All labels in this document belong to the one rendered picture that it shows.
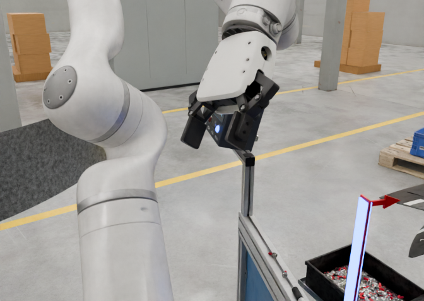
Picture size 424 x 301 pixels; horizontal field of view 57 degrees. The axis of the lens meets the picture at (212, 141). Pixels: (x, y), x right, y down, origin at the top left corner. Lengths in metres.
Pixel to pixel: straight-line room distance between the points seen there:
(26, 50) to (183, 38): 3.06
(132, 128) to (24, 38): 7.65
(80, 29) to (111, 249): 0.38
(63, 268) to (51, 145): 0.83
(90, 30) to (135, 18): 5.85
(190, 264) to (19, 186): 1.06
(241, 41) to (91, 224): 0.32
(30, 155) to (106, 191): 1.44
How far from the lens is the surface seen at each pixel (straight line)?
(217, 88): 0.53
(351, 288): 0.75
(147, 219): 0.57
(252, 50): 0.52
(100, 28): 0.72
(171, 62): 6.88
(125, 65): 6.55
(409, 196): 0.78
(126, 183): 0.57
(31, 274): 2.58
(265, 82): 0.49
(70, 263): 2.58
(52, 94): 0.62
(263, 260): 1.08
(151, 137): 0.67
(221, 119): 1.16
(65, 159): 2.14
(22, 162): 1.97
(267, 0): 0.57
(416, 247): 1.06
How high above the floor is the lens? 1.48
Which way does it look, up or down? 20 degrees down
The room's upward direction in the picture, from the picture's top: straight up
